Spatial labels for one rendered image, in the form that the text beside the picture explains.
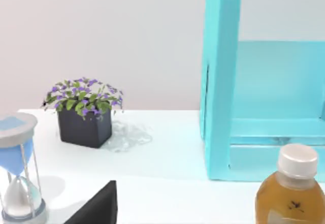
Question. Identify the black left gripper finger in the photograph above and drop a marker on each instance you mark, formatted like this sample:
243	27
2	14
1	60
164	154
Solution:
102	206

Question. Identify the purple flowers in black pot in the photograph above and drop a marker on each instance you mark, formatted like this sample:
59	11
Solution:
85	125

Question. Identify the blue sand hourglass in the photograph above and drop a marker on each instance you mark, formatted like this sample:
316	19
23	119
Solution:
17	165

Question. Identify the light blue rack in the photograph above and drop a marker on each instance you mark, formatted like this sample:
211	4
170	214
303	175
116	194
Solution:
254	107

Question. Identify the amber bottle with white cap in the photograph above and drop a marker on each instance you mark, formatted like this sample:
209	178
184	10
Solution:
289	196

